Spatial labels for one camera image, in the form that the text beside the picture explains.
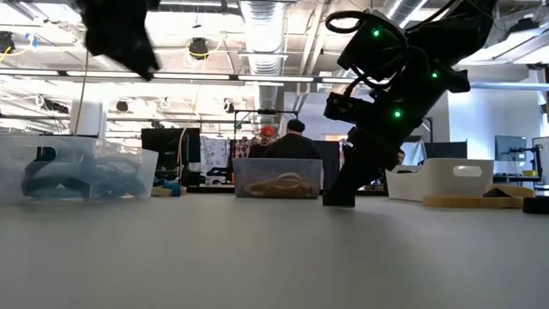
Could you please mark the clear plastic basket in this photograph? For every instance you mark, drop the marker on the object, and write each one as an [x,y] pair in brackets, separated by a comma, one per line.
[13,189]

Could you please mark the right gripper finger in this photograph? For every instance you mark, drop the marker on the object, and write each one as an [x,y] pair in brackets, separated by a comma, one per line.
[364,163]

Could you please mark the white pillar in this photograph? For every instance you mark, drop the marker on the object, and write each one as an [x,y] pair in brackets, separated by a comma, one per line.
[88,116]

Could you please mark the black panel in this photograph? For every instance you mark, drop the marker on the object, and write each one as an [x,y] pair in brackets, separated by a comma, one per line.
[446,150]
[330,171]

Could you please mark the grey monitor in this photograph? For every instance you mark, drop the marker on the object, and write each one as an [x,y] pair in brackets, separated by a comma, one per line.
[510,148]

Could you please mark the white plastic basket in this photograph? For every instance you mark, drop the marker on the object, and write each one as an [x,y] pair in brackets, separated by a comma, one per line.
[429,180]

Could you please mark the long ceiling light strip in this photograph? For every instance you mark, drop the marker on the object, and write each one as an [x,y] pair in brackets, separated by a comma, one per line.
[188,76]

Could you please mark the grey plastic basket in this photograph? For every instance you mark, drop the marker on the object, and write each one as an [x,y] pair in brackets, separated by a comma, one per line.
[257,165]

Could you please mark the red patterned cloth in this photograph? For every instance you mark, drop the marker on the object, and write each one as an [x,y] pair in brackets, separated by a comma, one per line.
[241,148]

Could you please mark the grey table mat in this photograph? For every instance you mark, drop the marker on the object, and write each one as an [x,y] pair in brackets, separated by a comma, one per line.
[274,257]

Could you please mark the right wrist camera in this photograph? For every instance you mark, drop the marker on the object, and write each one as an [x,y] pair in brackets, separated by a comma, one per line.
[369,51]

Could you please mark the silver round air duct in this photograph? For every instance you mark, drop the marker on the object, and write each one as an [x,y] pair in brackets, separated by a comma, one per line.
[261,43]
[399,8]

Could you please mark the white printed cloth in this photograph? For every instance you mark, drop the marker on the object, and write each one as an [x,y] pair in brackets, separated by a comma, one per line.
[214,150]

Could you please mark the person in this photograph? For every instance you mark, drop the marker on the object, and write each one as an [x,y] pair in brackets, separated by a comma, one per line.
[267,131]
[401,156]
[291,148]

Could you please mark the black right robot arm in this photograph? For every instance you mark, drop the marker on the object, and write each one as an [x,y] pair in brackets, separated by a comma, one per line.
[454,26]

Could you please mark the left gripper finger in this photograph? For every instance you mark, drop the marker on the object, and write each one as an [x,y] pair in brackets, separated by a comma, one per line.
[146,64]

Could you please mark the blue rubber band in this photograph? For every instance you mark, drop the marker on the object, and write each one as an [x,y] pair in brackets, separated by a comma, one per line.
[38,180]
[171,187]

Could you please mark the black gantry frame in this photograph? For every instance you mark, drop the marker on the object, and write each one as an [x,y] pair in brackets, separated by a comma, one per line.
[266,111]

